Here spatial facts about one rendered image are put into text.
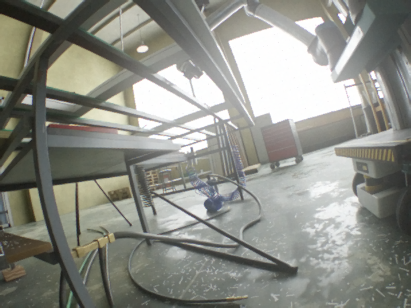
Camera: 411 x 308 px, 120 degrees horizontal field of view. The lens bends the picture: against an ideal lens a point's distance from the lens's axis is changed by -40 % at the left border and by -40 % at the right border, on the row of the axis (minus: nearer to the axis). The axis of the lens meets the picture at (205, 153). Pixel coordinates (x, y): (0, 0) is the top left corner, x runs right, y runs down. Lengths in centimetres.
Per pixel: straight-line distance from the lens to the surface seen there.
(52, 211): 50
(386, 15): 70
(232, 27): 1057
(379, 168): 75
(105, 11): 62
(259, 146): 792
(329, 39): 116
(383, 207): 79
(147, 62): 91
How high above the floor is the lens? 39
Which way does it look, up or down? 4 degrees up
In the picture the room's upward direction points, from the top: 14 degrees counter-clockwise
